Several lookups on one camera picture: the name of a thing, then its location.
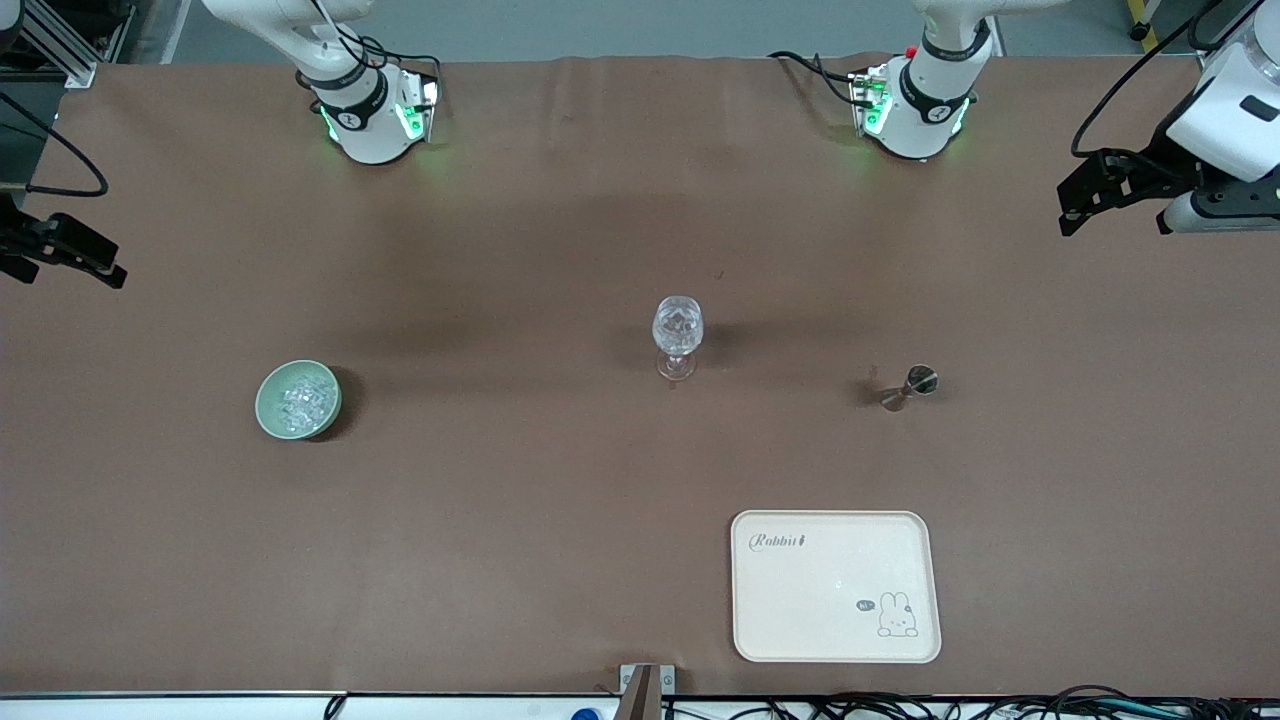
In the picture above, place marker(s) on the grey base connector bracket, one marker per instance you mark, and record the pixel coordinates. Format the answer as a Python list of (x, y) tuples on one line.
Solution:
[(868, 100), (425, 105)]

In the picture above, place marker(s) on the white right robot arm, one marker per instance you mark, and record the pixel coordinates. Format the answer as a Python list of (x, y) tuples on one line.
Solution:
[(370, 130)]

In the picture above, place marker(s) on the grey metal bracket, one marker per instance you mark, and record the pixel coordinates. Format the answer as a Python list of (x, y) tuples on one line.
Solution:
[(647, 690)]

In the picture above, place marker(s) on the clear crystal wine glass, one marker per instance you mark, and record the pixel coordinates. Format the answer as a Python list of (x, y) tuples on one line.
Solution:
[(677, 325)]

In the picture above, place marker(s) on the cream rabbit print tray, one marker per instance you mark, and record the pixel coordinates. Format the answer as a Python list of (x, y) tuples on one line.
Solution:
[(800, 610)]

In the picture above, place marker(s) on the green ceramic bowl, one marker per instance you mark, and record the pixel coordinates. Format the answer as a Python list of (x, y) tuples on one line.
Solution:
[(268, 415)]

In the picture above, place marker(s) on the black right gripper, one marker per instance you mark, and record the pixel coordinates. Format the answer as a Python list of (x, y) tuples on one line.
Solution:
[(14, 240)]

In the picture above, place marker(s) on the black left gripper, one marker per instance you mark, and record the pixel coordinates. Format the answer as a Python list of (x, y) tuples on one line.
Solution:
[(1160, 165)]

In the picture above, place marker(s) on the white table edge rail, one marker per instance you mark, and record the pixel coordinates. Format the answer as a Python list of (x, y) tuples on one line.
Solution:
[(150, 708)]

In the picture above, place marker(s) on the aluminium frame profile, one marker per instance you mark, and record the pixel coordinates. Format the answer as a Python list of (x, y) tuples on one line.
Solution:
[(70, 60)]

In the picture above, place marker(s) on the brown table cover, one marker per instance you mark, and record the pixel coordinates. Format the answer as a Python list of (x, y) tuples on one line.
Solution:
[(500, 250)]

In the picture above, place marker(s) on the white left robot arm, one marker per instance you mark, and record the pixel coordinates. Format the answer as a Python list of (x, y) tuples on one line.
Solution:
[(920, 120)]

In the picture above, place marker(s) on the pile of clear ice cubes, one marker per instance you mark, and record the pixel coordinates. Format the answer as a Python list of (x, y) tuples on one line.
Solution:
[(305, 402)]

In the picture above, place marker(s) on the metal double jigger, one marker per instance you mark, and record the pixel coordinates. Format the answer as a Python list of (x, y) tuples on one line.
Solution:
[(920, 379)]

